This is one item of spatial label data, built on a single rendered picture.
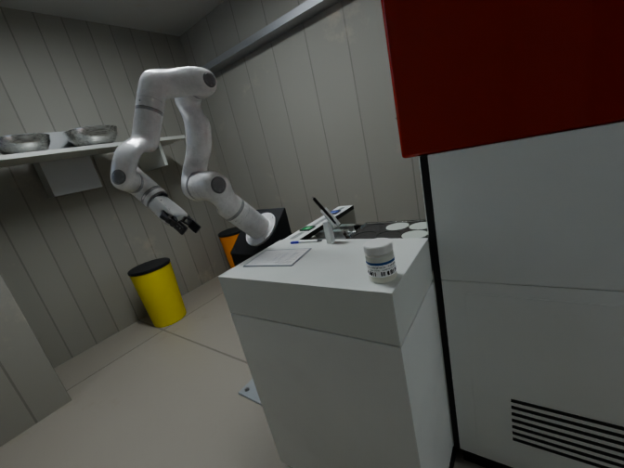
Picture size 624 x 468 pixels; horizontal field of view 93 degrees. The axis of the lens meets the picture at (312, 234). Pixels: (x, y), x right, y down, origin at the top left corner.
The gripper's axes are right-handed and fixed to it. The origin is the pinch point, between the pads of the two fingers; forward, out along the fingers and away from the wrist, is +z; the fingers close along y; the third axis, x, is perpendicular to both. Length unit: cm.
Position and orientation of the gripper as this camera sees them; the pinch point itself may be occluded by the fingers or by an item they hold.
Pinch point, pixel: (189, 228)
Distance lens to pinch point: 112.7
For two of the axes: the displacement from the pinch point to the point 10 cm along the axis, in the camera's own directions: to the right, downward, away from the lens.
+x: 6.5, -7.5, -1.2
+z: 7.6, 6.5, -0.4
